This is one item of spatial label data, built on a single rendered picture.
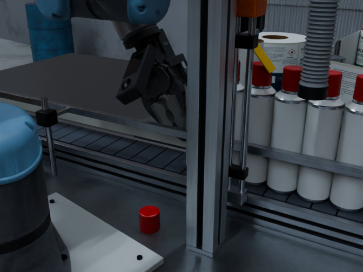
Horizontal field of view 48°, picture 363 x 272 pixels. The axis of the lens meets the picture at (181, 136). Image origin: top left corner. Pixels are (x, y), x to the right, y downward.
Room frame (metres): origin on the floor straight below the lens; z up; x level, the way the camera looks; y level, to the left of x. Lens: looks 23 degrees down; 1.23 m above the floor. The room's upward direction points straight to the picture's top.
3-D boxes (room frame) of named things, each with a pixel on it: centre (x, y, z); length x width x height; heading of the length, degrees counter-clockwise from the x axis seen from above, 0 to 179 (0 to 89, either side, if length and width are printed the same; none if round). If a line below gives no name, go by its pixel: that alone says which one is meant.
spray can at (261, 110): (0.63, -0.13, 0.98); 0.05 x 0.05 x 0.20
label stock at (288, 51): (1.24, -0.28, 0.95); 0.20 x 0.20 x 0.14
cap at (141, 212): (0.56, 0.05, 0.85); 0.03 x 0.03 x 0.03
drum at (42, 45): (5.22, 1.64, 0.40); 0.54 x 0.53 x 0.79; 139
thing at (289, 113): (0.60, -0.17, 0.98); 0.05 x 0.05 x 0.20
